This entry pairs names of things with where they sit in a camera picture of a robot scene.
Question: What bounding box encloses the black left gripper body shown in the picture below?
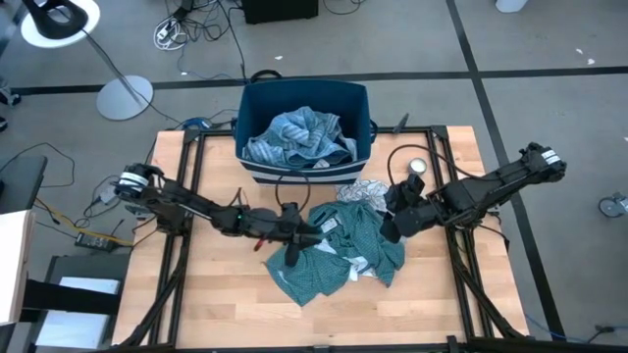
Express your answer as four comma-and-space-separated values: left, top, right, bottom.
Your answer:
279, 201, 308, 269

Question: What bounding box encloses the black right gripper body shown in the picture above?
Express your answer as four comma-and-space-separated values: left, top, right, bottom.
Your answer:
380, 174, 443, 245

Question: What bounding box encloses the green dotted shirt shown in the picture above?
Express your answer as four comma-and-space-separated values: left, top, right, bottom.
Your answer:
264, 199, 407, 308

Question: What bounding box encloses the white grey patterned garment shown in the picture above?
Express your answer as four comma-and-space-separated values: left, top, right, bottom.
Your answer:
336, 178, 392, 205

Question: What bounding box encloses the blue striped shirt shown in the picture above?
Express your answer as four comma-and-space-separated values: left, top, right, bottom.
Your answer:
242, 106, 358, 171

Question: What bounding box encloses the navy white-striped fabric basket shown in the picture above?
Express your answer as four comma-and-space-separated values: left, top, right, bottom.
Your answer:
233, 70, 379, 186

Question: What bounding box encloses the grey power brick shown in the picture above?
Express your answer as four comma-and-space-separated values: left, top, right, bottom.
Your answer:
97, 180, 124, 205

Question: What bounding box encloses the black power adapter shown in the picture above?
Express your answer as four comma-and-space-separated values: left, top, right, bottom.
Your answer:
74, 231, 119, 254

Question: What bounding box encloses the grey caster wheel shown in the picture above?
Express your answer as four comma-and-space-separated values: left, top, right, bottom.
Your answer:
598, 192, 628, 219

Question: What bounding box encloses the dark grey cart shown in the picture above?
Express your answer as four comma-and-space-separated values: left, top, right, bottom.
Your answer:
19, 253, 131, 353

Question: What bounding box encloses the floor lamp with round base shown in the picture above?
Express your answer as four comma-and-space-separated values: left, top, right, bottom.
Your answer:
20, 0, 155, 122

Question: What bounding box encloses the black box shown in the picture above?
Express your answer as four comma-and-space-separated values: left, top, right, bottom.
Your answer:
241, 0, 320, 25

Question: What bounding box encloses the white object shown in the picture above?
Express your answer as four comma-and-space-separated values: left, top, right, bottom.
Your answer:
495, 0, 529, 14

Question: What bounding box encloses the black flat panel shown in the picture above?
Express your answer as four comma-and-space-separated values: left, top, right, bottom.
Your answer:
0, 155, 49, 216

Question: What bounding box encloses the black metal table frame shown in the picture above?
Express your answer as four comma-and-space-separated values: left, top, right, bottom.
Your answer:
117, 125, 531, 353

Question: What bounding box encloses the long black floor cable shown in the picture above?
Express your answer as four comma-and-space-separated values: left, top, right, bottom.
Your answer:
215, 0, 249, 82

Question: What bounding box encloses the black plug with cable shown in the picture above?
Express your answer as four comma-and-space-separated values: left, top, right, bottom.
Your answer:
586, 323, 628, 344

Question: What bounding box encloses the white cable bundle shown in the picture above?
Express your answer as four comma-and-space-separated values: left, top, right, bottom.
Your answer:
153, 17, 190, 52

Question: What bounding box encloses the yellow cable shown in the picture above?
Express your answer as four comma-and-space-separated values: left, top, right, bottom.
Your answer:
33, 198, 133, 247

